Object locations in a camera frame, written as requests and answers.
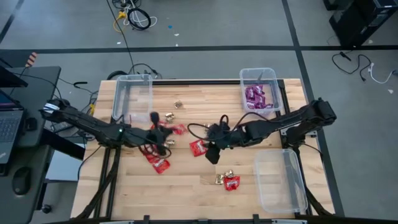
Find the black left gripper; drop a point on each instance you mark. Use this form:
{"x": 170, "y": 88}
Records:
{"x": 154, "y": 137}

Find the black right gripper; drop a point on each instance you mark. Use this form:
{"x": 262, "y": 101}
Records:
{"x": 227, "y": 137}

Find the purple Skittles candy pack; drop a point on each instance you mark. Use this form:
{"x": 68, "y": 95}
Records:
{"x": 258, "y": 90}
{"x": 250, "y": 105}
{"x": 268, "y": 106}
{"x": 250, "y": 92}
{"x": 261, "y": 100}

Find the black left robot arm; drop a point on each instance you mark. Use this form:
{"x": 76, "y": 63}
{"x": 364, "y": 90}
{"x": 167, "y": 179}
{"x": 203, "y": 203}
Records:
{"x": 87, "y": 123}

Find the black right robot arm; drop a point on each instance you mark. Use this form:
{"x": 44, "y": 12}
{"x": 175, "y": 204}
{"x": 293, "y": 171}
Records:
{"x": 289, "y": 119}

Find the small clear plastic bin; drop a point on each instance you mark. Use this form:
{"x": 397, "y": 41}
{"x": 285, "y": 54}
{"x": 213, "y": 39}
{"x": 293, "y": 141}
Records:
{"x": 259, "y": 77}
{"x": 133, "y": 93}

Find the large clear plastic bin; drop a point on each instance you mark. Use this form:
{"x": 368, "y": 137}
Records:
{"x": 280, "y": 180}

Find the dark grey desk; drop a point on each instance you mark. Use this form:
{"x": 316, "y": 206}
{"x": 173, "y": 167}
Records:
{"x": 43, "y": 81}

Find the small black desk device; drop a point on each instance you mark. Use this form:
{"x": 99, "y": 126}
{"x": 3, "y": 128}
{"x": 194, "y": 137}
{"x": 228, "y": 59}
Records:
{"x": 31, "y": 124}

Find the black caster wheel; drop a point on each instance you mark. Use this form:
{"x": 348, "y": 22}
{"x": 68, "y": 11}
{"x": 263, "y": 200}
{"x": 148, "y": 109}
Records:
{"x": 46, "y": 208}

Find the black computer mouse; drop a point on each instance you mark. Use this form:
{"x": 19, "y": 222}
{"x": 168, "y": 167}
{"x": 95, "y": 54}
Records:
{"x": 21, "y": 180}

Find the orange black striped object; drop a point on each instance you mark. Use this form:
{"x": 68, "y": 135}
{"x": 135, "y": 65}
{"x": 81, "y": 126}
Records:
{"x": 31, "y": 59}

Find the dark laptop computer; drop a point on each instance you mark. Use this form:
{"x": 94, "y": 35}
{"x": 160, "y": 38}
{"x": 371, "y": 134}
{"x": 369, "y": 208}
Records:
{"x": 9, "y": 124}

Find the black monitor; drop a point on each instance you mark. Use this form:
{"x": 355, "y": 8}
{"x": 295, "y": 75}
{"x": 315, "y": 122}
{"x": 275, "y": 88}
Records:
{"x": 9, "y": 81}

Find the black computer tower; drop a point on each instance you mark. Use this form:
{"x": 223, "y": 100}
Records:
{"x": 360, "y": 21}

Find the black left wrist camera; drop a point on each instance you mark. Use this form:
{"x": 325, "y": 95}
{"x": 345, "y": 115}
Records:
{"x": 154, "y": 117}

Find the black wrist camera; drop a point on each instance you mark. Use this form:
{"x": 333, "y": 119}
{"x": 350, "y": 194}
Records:
{"x": 213, "y": 155}
{"x": 154, "y": 117}

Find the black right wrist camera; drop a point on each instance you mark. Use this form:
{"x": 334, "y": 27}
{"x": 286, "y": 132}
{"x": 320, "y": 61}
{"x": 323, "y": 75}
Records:
{"x": 213, "y": 155}

